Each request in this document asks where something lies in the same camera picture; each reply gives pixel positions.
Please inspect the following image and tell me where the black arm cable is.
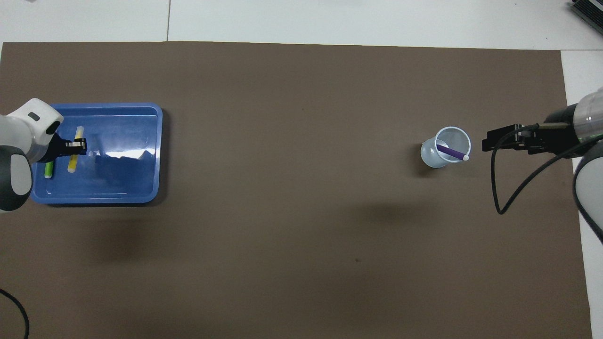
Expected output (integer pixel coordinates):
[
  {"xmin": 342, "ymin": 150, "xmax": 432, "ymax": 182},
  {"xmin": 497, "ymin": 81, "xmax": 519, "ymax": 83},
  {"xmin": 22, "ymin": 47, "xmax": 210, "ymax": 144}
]
[
  {"xmin": 490, "ymin": 123, "xmax": 603, "ymax": 215},
  {"xmin": 0, "ymin": 288, "xmax": 30, "ymax": 339}
]

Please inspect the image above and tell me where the grey ribbed device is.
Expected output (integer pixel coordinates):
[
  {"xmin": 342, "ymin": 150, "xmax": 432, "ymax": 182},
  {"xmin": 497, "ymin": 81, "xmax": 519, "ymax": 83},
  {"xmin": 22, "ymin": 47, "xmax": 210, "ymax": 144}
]
[{"xmin": 569, "ymin": 0, "xmax": 603, "ymax": 34}]

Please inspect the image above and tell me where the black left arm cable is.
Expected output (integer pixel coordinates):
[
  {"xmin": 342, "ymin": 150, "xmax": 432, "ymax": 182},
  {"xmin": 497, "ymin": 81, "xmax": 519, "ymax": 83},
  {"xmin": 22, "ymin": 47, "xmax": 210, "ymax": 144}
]
[{"xmin": 0, "ymin": 288, "xmax": 30, "ymax": 339}]

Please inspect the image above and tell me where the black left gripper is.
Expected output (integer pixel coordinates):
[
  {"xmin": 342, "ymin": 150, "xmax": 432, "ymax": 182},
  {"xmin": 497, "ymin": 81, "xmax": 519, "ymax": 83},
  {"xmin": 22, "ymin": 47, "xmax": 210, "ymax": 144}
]
[{"xmin": 45, "ymin": 133, "xmax": 88, "ymax": 163}]

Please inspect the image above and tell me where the translucent plastic cup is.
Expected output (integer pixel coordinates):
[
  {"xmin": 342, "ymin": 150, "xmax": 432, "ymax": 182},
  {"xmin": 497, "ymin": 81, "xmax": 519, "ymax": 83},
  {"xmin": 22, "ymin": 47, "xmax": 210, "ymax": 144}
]
[{"xmin": 420, "ymin": 126, "xmax": 472, "ymax": 169}]

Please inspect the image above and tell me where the purple pen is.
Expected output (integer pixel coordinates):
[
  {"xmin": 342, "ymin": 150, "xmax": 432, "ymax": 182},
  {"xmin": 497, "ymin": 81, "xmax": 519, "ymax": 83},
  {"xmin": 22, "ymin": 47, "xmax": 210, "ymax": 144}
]
[{"xmin": 436, "ymin": 144, "xmax": 470, "ymax": 161}]

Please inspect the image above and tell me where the yellow pen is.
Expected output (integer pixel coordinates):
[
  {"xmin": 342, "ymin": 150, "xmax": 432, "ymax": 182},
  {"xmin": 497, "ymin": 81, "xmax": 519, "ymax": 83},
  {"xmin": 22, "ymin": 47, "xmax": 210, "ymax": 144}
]
[{"xmin": 67, "ymin": 126, "xmax": 84, "ymax": 173}]

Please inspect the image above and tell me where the brown table mat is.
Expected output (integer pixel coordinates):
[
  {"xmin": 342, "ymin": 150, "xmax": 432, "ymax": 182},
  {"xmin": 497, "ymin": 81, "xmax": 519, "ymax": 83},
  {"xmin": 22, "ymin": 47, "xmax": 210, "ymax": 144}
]
[{"xmin": 0, "ymin": 41, "xmax": 593, "ymax": 339}]

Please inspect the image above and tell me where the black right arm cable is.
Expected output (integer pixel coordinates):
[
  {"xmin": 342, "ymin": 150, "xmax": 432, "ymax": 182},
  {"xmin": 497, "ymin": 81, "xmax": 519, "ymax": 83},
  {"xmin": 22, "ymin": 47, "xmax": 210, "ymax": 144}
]
[{"xmin": 490, "ymin": 123, "xmax": 603, "ymax": 215}]

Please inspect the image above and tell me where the blue plastic tray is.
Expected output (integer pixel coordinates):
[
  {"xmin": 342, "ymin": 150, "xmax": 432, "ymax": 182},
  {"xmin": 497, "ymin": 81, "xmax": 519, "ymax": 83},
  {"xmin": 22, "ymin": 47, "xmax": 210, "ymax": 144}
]
[{"xmin": 29, "ymin": 103, "xmax": 163, "ymax": 205}]

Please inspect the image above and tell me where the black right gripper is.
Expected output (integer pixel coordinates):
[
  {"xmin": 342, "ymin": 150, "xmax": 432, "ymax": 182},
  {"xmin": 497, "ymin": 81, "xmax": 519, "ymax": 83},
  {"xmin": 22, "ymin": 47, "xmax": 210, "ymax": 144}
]
[{"xmin": 481, "ymin": 106, "xmax": 580, "ymax": 155}]

